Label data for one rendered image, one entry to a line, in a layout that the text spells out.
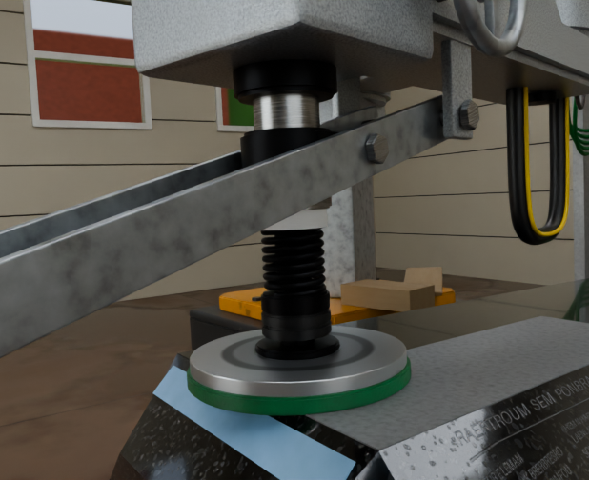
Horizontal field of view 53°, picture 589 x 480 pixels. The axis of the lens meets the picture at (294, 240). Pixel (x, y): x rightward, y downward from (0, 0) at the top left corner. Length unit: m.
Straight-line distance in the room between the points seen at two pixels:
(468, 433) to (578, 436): 0.12
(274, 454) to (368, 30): 0.35
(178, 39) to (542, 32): 0.53
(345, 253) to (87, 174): 5.35
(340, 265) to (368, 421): 1.06
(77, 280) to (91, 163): 6.33
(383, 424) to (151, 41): 0.39
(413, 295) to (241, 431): 0.84
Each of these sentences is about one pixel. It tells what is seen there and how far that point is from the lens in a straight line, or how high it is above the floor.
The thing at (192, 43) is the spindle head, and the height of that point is 1.18.
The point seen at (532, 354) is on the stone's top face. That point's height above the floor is 0.87.
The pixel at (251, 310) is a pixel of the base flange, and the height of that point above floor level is 0.76.
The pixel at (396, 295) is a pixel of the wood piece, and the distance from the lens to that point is 1.35.
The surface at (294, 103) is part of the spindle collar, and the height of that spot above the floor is 1.13.
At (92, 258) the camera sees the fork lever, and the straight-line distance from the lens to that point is 0.38.
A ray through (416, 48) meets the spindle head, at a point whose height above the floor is 1.18.
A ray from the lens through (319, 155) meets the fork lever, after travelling 0.52.
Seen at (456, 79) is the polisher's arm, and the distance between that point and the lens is 0.70.
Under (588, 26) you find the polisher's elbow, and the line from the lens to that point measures 1.14.
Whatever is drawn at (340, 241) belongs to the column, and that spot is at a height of 0.93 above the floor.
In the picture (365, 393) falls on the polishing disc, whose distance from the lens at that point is 0.52.
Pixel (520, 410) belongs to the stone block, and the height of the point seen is 0.86.
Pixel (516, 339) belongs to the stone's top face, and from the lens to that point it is 0.75.
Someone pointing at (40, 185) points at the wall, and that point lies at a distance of 6.58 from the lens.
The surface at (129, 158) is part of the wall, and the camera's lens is 6.82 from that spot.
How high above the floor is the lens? 1.04
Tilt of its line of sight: 4 degrees down
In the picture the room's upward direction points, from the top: 3 degrees counter-clockwise
